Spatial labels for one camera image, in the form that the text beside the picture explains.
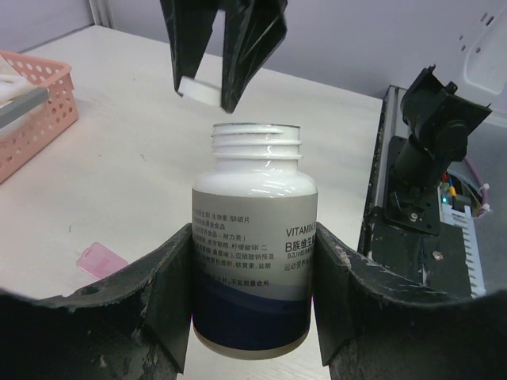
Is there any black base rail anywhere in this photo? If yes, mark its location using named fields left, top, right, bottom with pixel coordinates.
left=358, top=86, right=472, bottom=298

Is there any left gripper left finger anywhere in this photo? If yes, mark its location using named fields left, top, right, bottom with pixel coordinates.
left=1, top=226, right=193, bottom=379

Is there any pink pill organizer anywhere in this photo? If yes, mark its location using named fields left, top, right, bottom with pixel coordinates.
left=76, top=242, right=128, bottom=279

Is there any white cloth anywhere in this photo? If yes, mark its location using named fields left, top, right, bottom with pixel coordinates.
left=0, top=57, right=35, bottom=107

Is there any white cable duct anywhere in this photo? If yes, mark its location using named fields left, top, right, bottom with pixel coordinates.
left=438, top=183, right=486, bottom=298

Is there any white vitamin bottle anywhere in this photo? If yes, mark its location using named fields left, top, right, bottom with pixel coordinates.
left=192, top=123, right=318, bottom=360

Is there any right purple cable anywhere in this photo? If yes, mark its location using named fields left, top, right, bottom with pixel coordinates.
left=465, top=156, right=494, bottom=219

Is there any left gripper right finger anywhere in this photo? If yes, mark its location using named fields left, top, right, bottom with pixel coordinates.
left=313, top=226, right=506, bottom=379

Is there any white bottle cap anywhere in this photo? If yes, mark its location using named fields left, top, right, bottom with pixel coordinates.
left=177, top=77, right=221, bottom=107

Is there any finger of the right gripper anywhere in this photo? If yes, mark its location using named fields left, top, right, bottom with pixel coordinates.
left=219, top=0, right=288, bottom=114
left=160, top=0, right=218, bottom=93

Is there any pink plastic basket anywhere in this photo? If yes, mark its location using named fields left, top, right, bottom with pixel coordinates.
left=1, top=51, right=78, bottom=181

